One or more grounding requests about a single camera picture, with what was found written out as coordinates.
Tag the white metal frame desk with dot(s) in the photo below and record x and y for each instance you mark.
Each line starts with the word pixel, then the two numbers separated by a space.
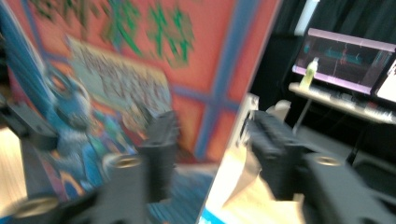
pixel 330 101

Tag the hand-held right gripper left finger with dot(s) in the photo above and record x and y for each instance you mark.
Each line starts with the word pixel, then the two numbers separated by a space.
pixel 162 161

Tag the wide computer monitor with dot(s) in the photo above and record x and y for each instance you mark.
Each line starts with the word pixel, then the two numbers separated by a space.
pixel 342 59

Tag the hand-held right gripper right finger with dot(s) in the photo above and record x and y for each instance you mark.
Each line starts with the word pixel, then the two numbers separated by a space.
pixel 280 161

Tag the white screen computer monitor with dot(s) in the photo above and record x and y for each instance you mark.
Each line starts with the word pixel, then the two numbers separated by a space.
pixel 387 84

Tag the green drink bottle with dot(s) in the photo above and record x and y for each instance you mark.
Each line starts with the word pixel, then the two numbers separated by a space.
pixel 308 74

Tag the white pole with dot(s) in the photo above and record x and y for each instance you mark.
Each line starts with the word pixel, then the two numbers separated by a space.
pixel 306 17

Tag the red illustrated book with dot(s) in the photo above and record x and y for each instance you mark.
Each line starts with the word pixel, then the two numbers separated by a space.
pixel 202 62

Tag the computer keyboard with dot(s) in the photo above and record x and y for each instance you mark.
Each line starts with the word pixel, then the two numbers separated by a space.
pixel 367 107

